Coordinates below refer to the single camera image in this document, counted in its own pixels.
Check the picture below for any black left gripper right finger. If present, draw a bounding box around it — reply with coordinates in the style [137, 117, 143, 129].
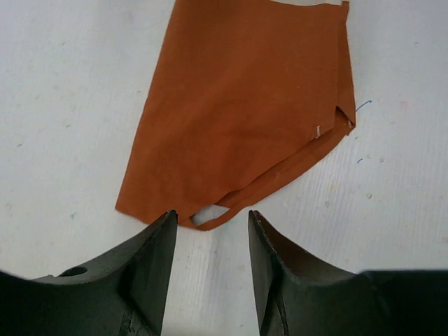
[248, 211, 447, 335]

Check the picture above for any orange and cream underwear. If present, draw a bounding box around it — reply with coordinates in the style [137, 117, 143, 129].
[115, 1, 356, 231]

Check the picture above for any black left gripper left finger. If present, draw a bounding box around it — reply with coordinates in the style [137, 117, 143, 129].
[1, 211, 178, 335]

